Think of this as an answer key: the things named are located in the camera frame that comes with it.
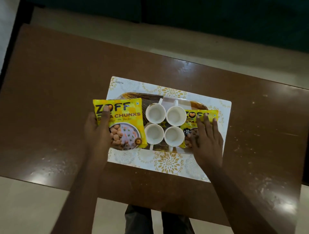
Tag person's right hand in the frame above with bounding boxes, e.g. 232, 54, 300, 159
187, 113, 224, 170

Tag person's left hand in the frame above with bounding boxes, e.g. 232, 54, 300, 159
84, 105, 114, 167

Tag white printed cup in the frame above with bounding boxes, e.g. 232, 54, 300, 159
145, 97, 167, 125
165, 99, 188, 127
144, 123, 165, 151
164, 126, 185, 153

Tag white gold placemat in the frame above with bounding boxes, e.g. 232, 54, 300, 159
106, 76, 232, 183

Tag person's left forearm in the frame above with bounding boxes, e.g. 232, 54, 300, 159
51, 159, 110, 234

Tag person's right forearm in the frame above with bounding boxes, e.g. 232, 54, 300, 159
205, 164, 278, 234

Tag person's dark trousers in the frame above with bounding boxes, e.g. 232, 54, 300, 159
124, 205, 195, 234

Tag oval leaf-print platter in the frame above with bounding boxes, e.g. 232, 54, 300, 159
117, 92, 210, 155

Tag brown wooden table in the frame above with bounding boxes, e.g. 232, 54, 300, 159
0, 23, 309, 234

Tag green fabric sofa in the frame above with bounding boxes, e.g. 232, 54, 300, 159
140, 0, 309, 54

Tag green fabric armchair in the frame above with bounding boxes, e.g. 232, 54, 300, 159
24, 0, 143, 24

